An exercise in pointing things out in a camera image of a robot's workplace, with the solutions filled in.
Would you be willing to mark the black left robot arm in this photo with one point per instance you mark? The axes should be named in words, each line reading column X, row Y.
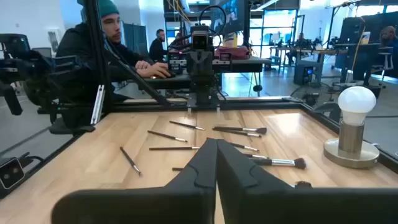
column 202, row 90

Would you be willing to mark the black equipment rack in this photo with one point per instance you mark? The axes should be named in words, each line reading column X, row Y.
column 354, row 37

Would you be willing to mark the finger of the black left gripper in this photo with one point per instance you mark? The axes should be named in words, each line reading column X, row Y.
column 206, row 67
column 193, row 67

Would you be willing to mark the black computer tower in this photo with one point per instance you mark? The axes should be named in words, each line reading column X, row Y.
column 306, row 74

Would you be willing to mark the black aluminium table frame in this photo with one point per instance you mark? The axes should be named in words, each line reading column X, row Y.
column 264, row 104

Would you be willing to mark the black desk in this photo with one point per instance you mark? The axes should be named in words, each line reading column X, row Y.
column 242, row 65

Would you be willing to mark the person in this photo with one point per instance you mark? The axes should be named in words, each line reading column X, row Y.
column 300, row 42
column 70, row 46
column 390, row 40
column 157, row 46

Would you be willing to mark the table-level exterior camera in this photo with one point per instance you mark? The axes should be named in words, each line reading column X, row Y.
column 11, row 172

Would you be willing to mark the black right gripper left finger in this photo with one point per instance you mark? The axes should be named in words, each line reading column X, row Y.
column 174, row 202

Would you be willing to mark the black floor device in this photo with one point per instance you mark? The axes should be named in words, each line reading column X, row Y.
column 311, row 99

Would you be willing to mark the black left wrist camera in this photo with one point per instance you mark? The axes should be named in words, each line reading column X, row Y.
column 200, row 40

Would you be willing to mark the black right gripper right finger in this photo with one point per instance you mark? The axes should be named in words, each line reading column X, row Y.
column 264, row 205

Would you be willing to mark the wooden background table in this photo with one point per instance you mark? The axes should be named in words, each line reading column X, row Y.
column 311, row 51

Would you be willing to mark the white bulb metal table lamp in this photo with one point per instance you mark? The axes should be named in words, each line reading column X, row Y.
column 356, row 102

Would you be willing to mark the white light bar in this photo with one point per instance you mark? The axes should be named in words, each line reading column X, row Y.
column 98, row 104

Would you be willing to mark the computer monitor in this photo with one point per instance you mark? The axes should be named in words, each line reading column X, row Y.
column 228, row 17

